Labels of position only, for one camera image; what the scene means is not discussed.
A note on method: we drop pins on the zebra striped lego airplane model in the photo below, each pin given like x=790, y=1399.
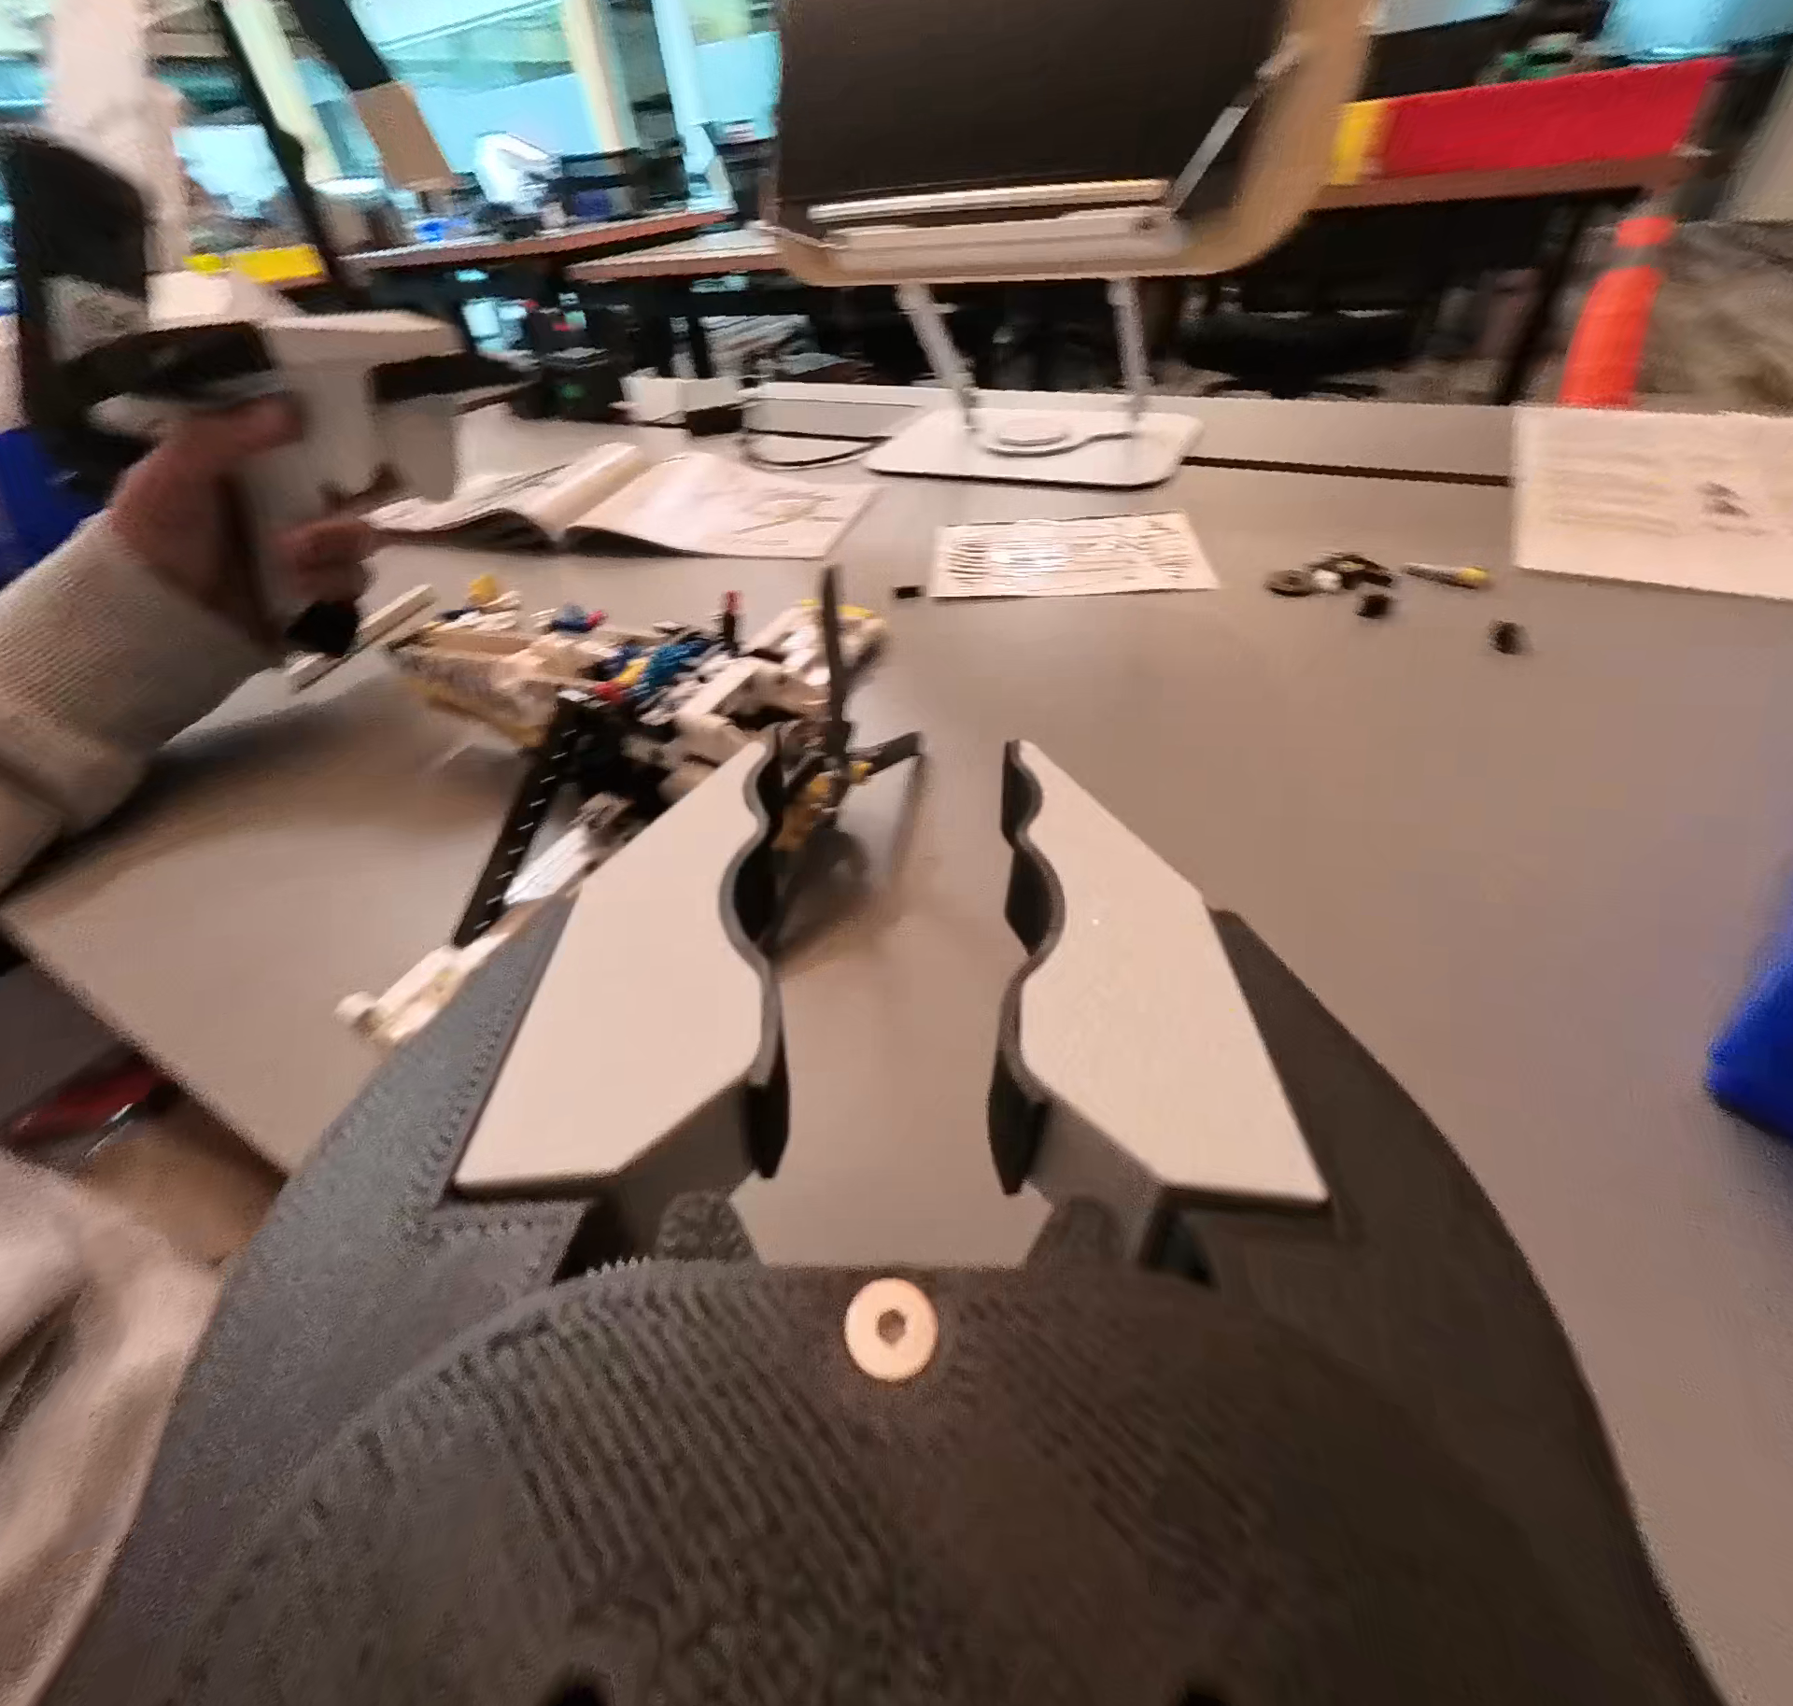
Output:
x=702, y=698

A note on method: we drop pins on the person's left forearm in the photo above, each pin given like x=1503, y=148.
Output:
x=84, y=698

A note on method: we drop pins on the yellow plastic bin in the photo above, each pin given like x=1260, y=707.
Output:
x=1356, y=144

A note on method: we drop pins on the orange traffic cone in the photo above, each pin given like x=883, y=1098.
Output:
x=1612, y=320

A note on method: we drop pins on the person's left hand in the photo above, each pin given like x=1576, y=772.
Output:
x=183, y=516

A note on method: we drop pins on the lego instruction booklet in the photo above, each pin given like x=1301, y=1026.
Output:
x=702, y=502

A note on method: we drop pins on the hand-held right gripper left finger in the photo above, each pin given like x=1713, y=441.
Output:
x=632, y=1006

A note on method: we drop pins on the white power adapter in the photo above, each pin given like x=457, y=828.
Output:
x=687, y=405

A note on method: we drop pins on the cluster of black lego pieces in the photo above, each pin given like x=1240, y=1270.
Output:
x=1332, y=579

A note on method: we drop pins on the yellow tipped lego axle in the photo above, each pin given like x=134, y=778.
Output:
x=1449, y=574

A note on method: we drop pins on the zebra sticker sheet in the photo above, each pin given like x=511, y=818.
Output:
x=1080, y=558

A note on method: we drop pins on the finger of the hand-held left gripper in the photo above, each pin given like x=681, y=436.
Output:
x=370, y=629

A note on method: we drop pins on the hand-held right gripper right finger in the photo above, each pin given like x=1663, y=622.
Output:
x=1164, y=1034

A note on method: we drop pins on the printed paper sheet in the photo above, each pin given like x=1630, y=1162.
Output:
x=1639, y=502

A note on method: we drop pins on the red plastic bin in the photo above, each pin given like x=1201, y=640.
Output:
x=1542, y=116

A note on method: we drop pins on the labelled blue plastic bin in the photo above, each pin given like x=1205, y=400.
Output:
x=20, y=489

